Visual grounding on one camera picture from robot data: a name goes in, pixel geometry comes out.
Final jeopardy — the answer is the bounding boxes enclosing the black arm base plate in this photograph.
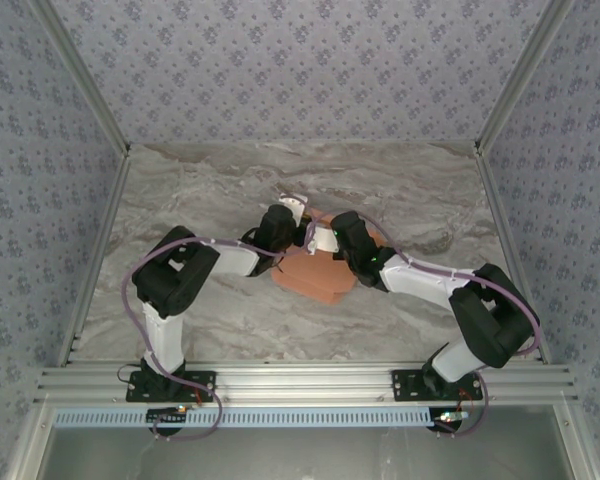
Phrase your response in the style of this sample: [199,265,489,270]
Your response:
[390,368,484,403]
[125,370,217,404]

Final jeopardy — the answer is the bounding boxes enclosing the grey metal lower panel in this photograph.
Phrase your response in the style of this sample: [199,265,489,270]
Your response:
[44,424,564,480]

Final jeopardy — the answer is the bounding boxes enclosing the aluminium front frame rail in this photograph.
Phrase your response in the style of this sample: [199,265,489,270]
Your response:
[32,362,579,407]

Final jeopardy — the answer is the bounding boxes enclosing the aluminium lower frame rail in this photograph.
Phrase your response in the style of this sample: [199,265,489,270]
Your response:
[554,399,599,480]
[4,402,56,480]

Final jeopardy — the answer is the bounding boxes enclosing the small black controller board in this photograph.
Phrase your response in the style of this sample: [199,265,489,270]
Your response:
[429,408,471,434]

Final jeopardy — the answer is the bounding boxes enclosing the aluminium corner post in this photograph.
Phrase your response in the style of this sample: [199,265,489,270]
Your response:
[29,0,132,157]
[473,0,576,154]

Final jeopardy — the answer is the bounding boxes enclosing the aluminium frame rail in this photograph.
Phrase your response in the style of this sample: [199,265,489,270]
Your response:
[4,402,56,480]
[554,399,599,480]
[32,362,579,407]

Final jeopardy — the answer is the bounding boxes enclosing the blue-grey slotted cable duct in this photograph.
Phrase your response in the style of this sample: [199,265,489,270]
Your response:
[52,405,471,430]

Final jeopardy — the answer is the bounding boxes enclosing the salmon orange paper box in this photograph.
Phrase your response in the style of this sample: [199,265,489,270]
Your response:
[271,209,384,305]

